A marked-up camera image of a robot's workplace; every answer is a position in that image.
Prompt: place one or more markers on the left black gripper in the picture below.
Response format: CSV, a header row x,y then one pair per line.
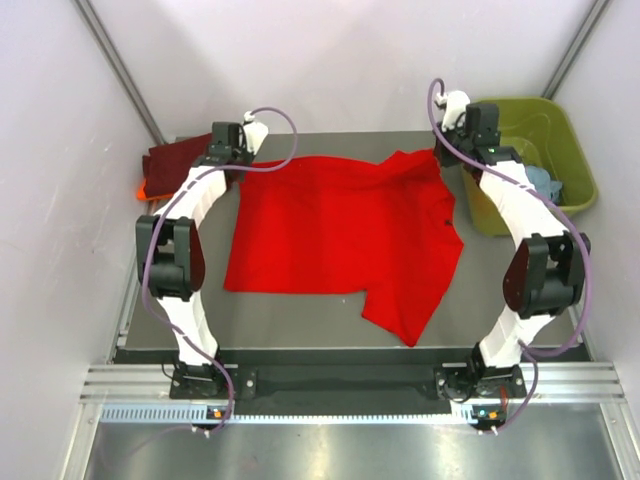
x,y
248,154

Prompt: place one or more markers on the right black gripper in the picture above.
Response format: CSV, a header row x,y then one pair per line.
x,y
442,159

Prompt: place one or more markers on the red t shirt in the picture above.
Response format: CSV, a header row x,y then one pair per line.
x,y
330,225

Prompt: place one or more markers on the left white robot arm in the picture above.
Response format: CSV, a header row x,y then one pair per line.
x,y
170,260

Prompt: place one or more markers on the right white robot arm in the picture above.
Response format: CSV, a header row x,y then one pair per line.
x,y
547,273

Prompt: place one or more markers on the olive green plastic bin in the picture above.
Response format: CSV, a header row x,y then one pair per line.
x,y
542,134

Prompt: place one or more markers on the folded maroon t shirt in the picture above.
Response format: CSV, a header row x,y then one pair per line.
x,y
166,167

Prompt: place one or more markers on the light blue t shirt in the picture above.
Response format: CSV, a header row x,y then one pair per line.
x,y
544,184

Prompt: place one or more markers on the folded orange t shirt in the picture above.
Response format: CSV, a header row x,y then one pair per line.
x,y
143,196

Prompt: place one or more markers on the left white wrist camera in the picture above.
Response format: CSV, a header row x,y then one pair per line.
x,y
255,132

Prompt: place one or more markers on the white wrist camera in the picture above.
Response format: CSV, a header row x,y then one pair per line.
x,y
255,132
454,104

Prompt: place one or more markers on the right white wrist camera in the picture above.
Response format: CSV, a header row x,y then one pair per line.
x,y
454,104

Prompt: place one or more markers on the right aluminium corner post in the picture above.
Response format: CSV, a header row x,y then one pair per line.
x,y
586,28

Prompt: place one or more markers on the aluminium corner post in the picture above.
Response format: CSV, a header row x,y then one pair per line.
x,y
108,48
586,28

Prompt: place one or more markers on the left aluminium corner post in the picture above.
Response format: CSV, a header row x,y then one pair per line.
x,y
108,48

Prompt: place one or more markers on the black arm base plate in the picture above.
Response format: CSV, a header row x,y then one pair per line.
x,y
431,382

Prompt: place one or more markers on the aluminium frame rail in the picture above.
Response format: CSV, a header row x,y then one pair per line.
x,y
556,382

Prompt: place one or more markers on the grey slotted cable duct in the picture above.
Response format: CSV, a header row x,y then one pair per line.
x,y
206,415

